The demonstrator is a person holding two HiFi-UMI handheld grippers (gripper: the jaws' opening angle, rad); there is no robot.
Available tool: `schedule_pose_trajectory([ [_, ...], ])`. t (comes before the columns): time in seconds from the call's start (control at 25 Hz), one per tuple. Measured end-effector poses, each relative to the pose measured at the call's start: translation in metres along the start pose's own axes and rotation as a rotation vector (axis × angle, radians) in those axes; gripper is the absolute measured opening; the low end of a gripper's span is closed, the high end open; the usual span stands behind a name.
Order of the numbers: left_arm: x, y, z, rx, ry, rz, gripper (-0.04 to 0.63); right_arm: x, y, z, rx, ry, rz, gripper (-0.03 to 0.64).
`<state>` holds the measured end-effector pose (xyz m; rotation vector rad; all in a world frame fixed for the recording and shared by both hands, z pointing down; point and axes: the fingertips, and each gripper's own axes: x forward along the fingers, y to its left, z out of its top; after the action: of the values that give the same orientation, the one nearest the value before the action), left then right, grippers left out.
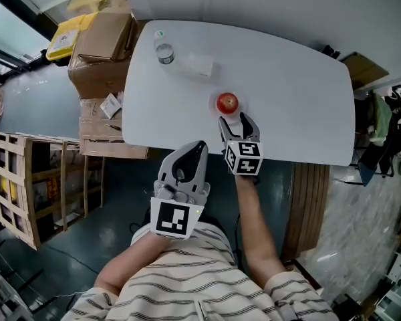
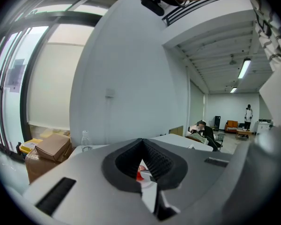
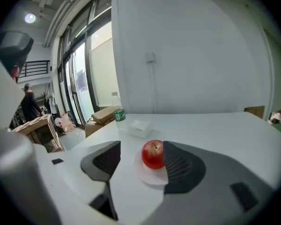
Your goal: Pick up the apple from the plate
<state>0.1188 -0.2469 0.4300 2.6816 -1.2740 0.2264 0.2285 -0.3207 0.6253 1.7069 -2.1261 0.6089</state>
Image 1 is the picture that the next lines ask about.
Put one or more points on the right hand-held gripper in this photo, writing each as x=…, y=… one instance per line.
x=245, y=159

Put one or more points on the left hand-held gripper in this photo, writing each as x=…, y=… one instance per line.
x=170, y=219

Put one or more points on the red apple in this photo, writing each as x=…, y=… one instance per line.
x=227, y=103

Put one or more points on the person's right forearm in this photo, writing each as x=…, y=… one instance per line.
x=254, y=229

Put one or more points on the person's left forearm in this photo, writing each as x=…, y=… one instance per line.
x=130, y=266

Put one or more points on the white tissue packet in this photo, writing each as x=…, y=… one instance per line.
x=198, y=65

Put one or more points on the black pen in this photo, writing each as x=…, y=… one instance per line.
x=112, y=126

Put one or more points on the large taped cardboard box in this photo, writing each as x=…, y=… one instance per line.
x=100, y=142

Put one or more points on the crumpled white paper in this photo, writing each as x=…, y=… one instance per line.
x=120, y=98

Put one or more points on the white paper booklet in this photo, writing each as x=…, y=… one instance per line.
x=110, y=105

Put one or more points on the person's striped shirt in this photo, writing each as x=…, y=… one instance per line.
x=194, y=286

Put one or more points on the clear plastic water bottle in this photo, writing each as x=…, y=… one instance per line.
x=163, y=50

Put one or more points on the plain brown cardboard box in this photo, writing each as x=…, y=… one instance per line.
x=93, y=75

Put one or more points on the blue seat black chair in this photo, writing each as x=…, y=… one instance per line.
x=371, y=162

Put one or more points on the brown cardboard sheet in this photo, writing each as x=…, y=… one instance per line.
x=364, y=70

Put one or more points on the green cloth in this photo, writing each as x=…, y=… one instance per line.
x=381, y=119

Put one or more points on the small flat cardboard box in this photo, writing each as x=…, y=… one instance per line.
x=103, y=37

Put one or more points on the wooden slat crate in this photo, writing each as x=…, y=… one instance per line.
x=20, y=186

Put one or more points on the yellow plastic bin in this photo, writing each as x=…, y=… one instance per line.
x=65, y=40

